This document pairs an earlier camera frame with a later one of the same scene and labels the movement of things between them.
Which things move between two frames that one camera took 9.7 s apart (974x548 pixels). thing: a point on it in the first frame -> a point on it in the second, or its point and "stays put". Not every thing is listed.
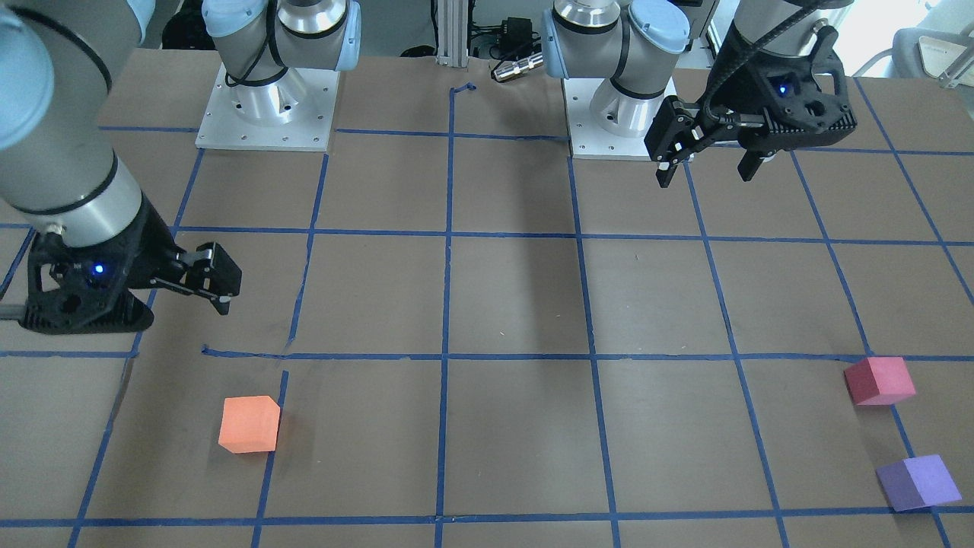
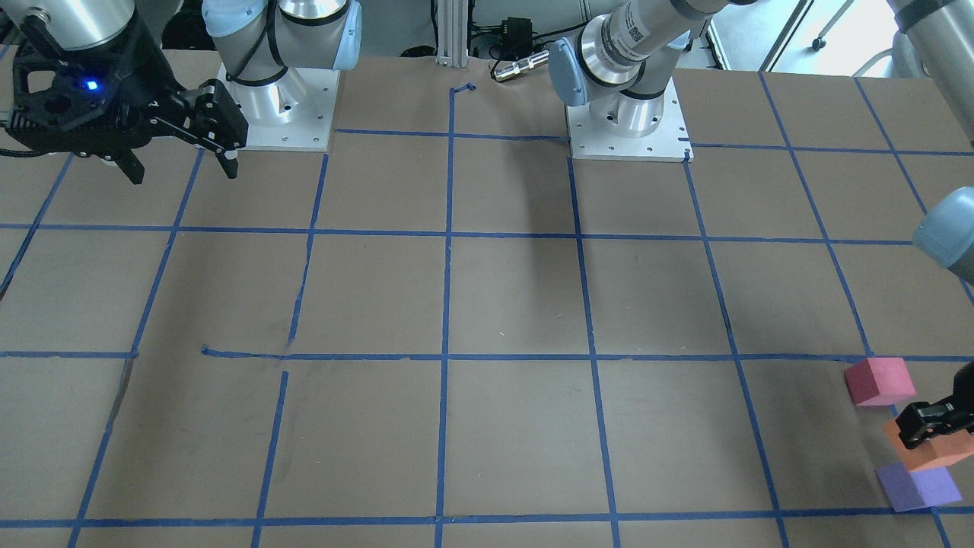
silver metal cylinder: x=530 y=62 stays put
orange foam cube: x=249 y=424 -> x=942 y=451
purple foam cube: x=918 y=482 stays put
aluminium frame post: x=452 y=33 stays put
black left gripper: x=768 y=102 -> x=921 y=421
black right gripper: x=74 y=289 -> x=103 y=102
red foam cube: x=880 y=380 stays put
